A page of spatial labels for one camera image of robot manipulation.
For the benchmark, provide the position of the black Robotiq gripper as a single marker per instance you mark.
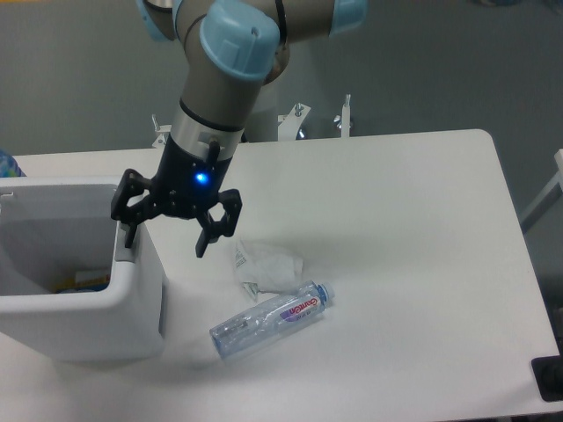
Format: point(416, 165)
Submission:
point(185, 186)

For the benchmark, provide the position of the white push-lid trash can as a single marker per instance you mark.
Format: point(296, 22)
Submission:
point(52, 228)

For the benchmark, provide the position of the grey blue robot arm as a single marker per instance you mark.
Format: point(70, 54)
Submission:
point(231, 48)

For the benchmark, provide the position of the yellow box inside trash can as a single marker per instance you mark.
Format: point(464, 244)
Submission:
point(85, 282)

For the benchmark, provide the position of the crumpled white plastic wrapper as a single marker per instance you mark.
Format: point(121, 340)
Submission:
point(265, 269)

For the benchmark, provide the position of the clear plastic water bottle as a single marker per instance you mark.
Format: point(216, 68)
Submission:
point(272, 318)

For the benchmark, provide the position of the blue green patterned object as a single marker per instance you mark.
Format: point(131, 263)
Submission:
point(9, 167)

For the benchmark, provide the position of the black clamp at table corner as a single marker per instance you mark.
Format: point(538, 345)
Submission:
point(548, 374)

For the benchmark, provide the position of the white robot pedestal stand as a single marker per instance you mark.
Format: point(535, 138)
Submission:
point(298, 123)

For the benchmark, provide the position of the white frame at right edge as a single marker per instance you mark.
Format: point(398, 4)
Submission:
point(546, 198)

